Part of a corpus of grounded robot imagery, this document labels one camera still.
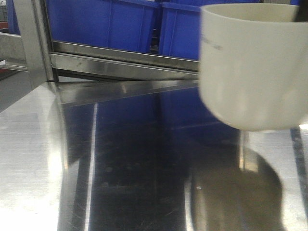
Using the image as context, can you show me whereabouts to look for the white plastic bin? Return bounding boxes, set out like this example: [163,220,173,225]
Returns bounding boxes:
[199,3,308,131]

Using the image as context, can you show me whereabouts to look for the blue crate left rear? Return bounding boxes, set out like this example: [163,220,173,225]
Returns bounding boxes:
[46,0,160,53]

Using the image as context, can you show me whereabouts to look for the blue crate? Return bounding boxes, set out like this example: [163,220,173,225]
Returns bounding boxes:
[158,2,201,60]
[46,0,160,53]
[6,0,20,35]

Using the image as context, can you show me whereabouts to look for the blue crate middle rear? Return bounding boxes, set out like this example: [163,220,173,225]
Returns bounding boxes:
[158,2,201,60]

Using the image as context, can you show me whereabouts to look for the blue crate far left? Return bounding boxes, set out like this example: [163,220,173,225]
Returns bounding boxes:
[6,0,20,35]

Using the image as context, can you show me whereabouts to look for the stainless steel shelf frame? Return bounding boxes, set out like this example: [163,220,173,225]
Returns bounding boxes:
[0,0,199,86]

